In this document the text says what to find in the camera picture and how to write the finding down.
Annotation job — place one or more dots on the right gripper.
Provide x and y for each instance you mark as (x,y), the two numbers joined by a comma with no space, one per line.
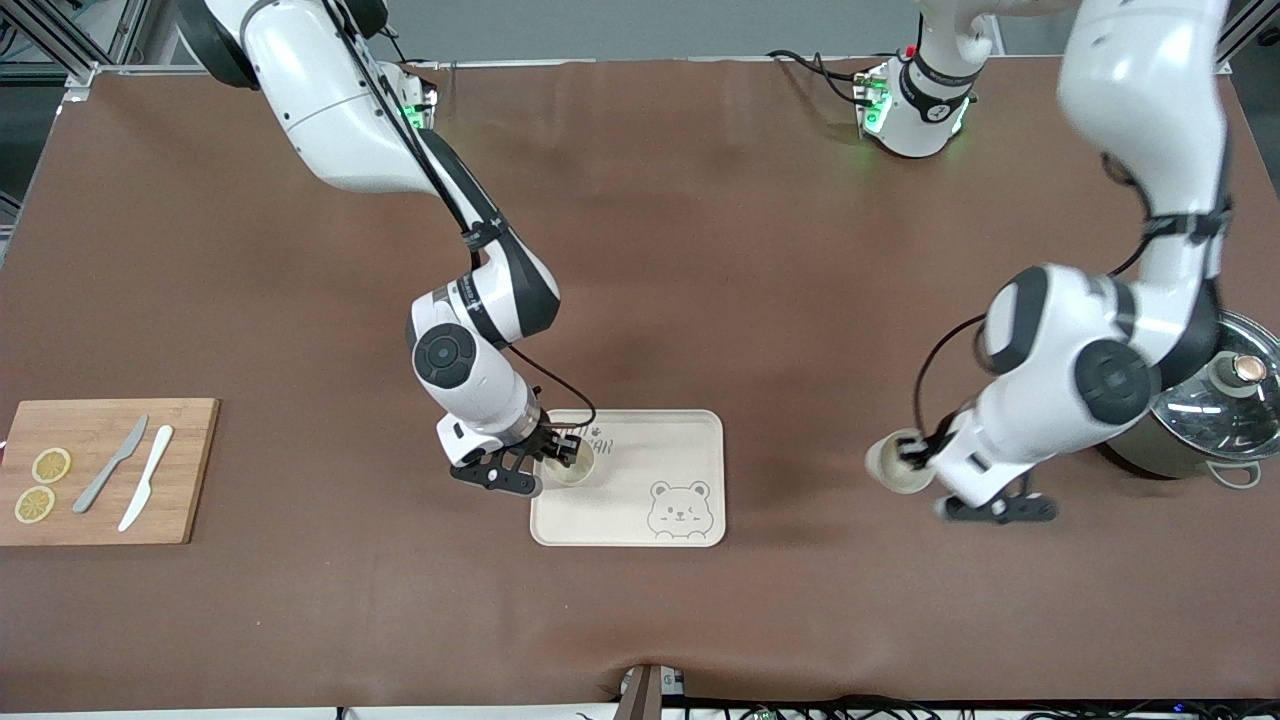
(541,441)

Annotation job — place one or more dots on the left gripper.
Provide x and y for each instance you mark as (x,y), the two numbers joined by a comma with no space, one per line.
(932,447)

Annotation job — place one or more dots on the cream paper cup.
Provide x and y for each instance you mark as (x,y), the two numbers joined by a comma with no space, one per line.
(587,476)
(885,472)

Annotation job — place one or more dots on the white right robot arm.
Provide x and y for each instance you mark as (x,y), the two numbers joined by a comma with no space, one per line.
(330,100)

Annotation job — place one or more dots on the cream tray with bear print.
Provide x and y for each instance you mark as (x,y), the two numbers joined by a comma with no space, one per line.
(650,450)

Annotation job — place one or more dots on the grey electric cooking pot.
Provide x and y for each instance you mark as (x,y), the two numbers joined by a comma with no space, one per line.
(1160,455)

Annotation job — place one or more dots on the glass pot lid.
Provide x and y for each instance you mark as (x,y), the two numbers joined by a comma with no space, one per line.
(1220,410)

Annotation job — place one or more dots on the bamboo cutting board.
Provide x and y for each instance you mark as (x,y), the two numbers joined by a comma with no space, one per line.
(190,480)

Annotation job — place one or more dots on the white plastic knife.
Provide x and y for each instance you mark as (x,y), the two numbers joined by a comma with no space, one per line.
(148,475)

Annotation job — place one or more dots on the grey plastic knife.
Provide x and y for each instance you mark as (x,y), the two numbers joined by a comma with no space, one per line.
(110,465)

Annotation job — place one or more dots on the yellow lemon slice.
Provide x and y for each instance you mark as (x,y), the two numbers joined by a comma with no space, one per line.
(51,465)
(35,505)

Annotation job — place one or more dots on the aluminium frame profile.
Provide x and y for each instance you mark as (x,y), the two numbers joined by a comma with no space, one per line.
(60,40)
(1250,30)

